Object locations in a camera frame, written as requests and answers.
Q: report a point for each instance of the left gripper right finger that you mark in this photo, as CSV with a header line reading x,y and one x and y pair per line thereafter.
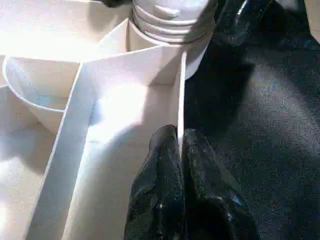
x,y
212,200

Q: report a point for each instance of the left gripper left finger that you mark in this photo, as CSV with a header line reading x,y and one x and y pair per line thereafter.
x,y
157,195

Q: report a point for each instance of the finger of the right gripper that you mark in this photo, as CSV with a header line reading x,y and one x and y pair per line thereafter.
x,y
117,2
237,22

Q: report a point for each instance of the white plastic table leg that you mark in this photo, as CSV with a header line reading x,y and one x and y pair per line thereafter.
x,y
172,17

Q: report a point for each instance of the white plastic table top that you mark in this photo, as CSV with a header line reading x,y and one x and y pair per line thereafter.
x,y
87,112

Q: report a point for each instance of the black plastic mat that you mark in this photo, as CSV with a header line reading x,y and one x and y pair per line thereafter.
x,y
270,112

